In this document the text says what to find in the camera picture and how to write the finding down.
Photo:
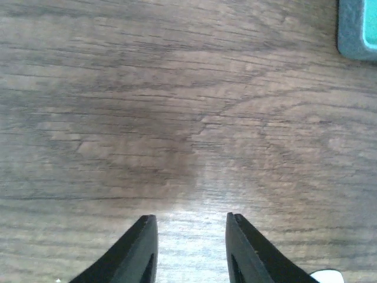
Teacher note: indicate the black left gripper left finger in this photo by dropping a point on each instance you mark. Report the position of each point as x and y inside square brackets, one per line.
[132, 259]

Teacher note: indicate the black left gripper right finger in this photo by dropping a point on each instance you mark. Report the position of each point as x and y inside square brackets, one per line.
[253, 258]

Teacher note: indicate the blue-grey glasses case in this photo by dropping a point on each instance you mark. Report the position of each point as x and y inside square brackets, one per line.
[357, 29]

